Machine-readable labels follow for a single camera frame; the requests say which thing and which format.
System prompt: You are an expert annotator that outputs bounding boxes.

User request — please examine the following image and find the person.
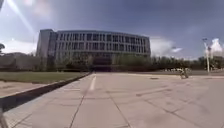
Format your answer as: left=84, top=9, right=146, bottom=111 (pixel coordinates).
left=179, top=67, right=191, bottom=80

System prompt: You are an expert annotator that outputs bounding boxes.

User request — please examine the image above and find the grey paved plaza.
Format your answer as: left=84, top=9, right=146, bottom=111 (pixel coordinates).
left=2, top=72, right=224, bottom=128

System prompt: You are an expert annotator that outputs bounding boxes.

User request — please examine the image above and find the grass lawn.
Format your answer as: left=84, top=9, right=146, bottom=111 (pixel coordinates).
left=0, top=71, right=90, bottom=85

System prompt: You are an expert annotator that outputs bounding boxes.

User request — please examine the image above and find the dark kerb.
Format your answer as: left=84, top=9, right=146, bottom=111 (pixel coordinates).
left=0, top=71, right=94, bottom=113

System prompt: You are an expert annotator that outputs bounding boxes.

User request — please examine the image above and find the row of trees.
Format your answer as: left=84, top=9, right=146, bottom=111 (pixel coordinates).
left=0, top=53, right=224, bottom=73

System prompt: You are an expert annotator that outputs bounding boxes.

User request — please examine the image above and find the large grey multi-storey building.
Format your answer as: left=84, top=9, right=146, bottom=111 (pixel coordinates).
left=35, top=28, right=152, bottom=72

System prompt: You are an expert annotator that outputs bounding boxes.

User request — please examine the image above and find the lamp pole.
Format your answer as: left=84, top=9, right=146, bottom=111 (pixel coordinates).
left=201, top=37, right=212, bottom=74

